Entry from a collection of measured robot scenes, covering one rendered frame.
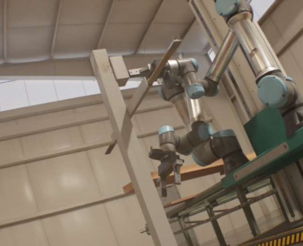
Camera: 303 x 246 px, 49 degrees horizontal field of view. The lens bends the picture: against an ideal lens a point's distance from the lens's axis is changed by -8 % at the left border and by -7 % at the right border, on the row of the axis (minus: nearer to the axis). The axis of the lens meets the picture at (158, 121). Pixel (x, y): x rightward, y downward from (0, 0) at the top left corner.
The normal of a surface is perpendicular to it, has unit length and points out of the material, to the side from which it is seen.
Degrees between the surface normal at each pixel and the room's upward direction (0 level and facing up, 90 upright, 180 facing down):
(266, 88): 98
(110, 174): 90
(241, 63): 90
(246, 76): 90
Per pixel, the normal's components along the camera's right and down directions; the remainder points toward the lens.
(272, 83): -0.58, 0.09
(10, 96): 0.34, -0.43
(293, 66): -0.87, 0.14
